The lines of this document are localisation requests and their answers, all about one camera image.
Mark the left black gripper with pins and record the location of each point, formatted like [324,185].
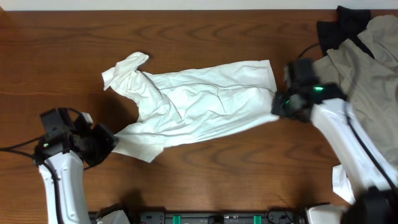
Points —
[101,142]

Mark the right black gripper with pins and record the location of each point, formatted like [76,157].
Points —
[277,107]

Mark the white t-shirt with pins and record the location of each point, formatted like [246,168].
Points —
[192,105]

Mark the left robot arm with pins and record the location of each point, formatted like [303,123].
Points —
[60,156]

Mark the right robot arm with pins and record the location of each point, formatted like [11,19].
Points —
[372,180]

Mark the grey-beige garment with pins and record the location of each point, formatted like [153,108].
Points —
[374,97]

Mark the white garment at right edge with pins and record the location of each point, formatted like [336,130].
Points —
[341,184]

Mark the black garment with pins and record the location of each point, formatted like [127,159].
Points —
[349,23]

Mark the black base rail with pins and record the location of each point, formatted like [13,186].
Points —
[268,217]

